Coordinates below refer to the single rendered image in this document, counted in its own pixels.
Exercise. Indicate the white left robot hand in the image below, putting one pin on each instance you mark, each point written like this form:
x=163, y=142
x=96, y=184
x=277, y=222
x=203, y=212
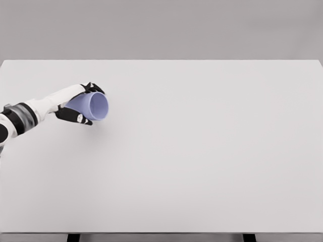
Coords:
x=66, y=93

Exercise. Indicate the light purple cup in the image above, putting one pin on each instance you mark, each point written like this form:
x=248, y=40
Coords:
x=97, y=106

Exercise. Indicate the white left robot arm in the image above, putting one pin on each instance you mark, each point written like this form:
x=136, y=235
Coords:
x=27, y=111

